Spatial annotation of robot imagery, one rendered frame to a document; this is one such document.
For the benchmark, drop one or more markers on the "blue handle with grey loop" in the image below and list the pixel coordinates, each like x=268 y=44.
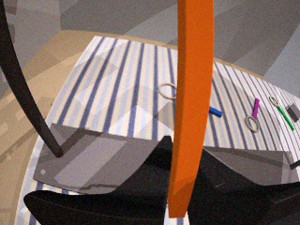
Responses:
x=215 y=112

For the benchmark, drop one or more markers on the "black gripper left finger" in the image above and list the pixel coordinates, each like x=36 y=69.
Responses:
x=141 y=200

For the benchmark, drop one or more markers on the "orange handle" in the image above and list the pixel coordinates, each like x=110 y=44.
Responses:
x=194 y=75

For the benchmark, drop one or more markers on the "dark grey rectangular block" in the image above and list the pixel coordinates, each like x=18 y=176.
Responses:
x=293 y=112

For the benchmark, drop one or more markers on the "black two-post stand with curvy wire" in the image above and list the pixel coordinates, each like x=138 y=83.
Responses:
x=94 y=162

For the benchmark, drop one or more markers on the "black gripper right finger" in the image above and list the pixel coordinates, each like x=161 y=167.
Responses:
x=221 y=196

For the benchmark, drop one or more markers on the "purple handle with grey metal loop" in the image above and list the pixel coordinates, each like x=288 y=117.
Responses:
x=254 y=114

